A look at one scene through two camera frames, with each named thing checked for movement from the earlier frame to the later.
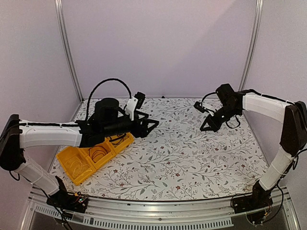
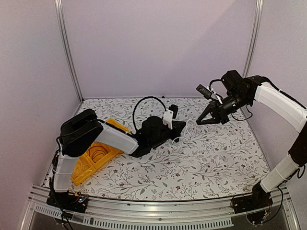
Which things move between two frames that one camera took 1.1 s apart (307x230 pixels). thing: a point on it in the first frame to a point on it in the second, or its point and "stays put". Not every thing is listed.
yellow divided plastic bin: x=78 y=163 stays put
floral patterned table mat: x=178 y=162 stays put
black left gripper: x=143 y=132 to x=177 y=128
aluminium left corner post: x=59 y=5 stays put
